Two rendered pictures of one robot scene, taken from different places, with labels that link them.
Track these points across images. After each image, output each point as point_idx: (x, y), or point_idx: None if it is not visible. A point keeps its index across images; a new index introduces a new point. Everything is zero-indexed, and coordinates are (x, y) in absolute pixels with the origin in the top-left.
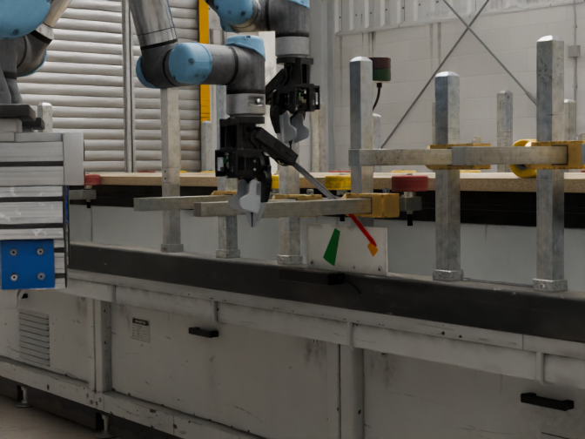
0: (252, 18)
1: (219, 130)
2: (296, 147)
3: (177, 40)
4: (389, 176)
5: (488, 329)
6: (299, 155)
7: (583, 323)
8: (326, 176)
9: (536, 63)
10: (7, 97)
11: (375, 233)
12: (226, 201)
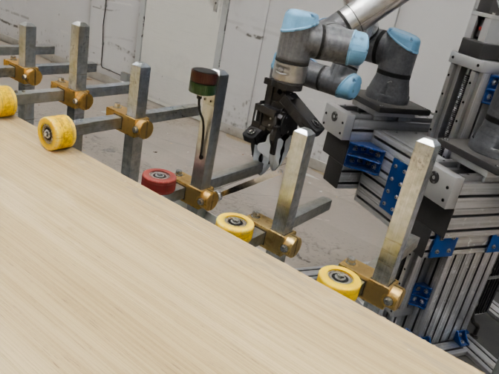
0: None
1: None
2: (269, 165)
3: (333, 62)
4: (183, 255)
5: None
6: (279, 192)
7: None
8: (250, 219)
9: (88, 41)
10: (367, 90)
11: (183, 202)
12: (312, 205)
